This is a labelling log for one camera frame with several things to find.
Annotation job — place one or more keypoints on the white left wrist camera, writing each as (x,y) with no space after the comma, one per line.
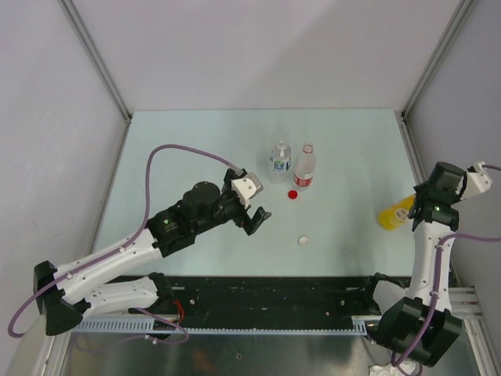
(246,188)

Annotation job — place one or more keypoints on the left aluminium frame post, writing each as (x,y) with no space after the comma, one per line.
(80,29)

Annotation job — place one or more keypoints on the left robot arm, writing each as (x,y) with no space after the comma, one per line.
(70,293)

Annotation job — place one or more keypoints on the crumpled white tissue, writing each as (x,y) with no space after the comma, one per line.
(405,368)

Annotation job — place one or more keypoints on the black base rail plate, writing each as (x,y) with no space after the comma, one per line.
(272,303)

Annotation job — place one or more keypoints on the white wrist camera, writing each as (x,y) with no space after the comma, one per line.
(475,181)
(246,188)

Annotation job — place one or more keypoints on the aluminium frame post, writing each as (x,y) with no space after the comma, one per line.
(80,29)
(450,34)

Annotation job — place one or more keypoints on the white bottle cap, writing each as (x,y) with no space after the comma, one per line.
(303,241)

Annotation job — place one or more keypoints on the right aluminium frame post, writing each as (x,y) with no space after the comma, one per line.
(450,34)

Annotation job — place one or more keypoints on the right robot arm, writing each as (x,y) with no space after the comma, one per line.
(417,322)

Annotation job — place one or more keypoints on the red bottle cap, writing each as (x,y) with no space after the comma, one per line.
(292,194)

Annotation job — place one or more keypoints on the blue white label water bottle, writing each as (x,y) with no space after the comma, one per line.
(280,160)

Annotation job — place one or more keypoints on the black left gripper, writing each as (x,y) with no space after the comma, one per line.
(243,219)

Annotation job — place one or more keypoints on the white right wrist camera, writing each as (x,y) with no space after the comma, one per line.
(475,181)

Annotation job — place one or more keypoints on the red label water bottle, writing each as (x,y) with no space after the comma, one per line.
(305,166)

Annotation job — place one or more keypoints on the yellow juice bottle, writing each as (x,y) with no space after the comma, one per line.
(397,215)

